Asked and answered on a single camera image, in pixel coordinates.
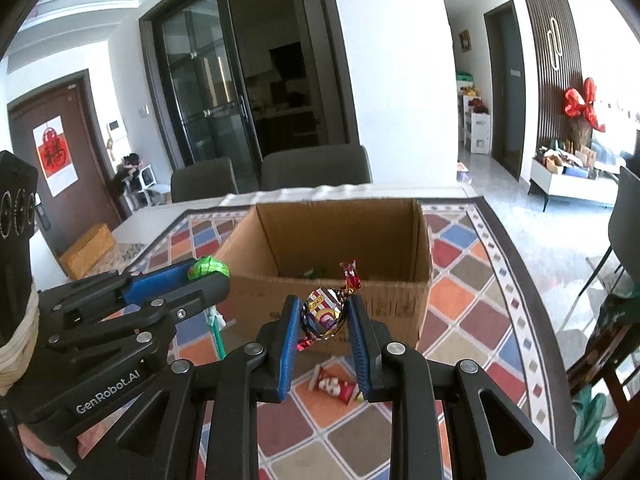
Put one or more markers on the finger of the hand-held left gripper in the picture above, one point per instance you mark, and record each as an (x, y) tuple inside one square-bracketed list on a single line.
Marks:
[(160, 280), (200, 295)]

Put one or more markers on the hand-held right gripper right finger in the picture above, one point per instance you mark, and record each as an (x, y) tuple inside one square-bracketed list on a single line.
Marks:
[(359, 355)]

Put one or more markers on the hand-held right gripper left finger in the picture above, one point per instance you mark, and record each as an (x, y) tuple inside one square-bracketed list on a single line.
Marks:
[(290, 350)]

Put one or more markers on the green candy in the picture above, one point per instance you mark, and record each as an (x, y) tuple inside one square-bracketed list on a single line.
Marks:
[(207, 266)]

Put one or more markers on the gold red candy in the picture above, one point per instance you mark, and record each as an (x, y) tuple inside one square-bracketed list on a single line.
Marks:
[(322, 317)]

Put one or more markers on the brown cardboard box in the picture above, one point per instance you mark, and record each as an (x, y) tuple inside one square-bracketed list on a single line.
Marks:
[(395, 305)]

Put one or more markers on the green white snack stick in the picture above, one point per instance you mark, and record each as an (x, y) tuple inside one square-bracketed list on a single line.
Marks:
[(217, 325)]

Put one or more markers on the red white-face snack packet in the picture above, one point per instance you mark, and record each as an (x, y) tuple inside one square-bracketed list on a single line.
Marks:
[(332, 385)]

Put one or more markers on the floral table runner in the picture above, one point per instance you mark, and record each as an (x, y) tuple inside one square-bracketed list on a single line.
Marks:
[(125, 252)]

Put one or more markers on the yellow wooden box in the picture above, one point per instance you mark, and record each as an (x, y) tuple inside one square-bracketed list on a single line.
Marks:
[(87, 255)]

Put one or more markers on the small white rack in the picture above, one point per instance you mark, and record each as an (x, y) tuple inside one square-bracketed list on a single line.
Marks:
[(135, 180)]

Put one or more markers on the dark grey dining chair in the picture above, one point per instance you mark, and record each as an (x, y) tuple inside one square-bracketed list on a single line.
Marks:
[(315, 165), (202, 180), (627, 210)]

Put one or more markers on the checkered colourful tablecloth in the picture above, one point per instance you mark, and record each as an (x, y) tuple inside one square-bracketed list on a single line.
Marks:
[(465, 290)]

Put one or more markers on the brown entry door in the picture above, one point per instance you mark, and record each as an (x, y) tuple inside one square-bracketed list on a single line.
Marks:
[(85, 170)]

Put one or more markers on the white intercom panel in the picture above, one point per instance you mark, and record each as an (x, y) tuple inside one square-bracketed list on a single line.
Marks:
[(116, 127)]

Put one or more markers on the red white door poster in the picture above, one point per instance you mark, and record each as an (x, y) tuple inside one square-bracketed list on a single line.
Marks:
[(55, 160)]

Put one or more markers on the black glass sliding doors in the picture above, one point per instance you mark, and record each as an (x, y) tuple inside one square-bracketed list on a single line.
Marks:
[(200, 90)]

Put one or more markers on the brown wooden chair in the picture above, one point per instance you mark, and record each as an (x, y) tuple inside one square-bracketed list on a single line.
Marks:
[(600, 355)]

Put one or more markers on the white storage shelf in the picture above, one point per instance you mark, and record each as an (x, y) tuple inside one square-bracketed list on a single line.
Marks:
[(477, 125)]

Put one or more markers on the dark green cloth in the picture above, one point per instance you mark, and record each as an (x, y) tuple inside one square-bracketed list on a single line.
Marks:
[(620, 310)]

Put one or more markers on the white low cabinet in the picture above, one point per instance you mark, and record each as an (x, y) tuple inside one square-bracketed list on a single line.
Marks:
[(570, 182)]

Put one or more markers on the pile of boxes and bags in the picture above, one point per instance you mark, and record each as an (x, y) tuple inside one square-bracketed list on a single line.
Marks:
[(570, 157)]

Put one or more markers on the dark hallway door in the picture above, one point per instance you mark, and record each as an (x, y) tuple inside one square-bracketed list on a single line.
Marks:
[(507, 90)]

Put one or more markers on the red bow decoration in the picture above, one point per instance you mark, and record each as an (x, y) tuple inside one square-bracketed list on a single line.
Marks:
[(580, 102)]

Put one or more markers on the small wall picture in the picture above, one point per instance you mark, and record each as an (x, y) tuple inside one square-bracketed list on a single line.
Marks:
[(466, 40)]

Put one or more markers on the dark slatted wall panel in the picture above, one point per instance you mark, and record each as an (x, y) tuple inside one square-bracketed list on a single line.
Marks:
[(537, 50)]

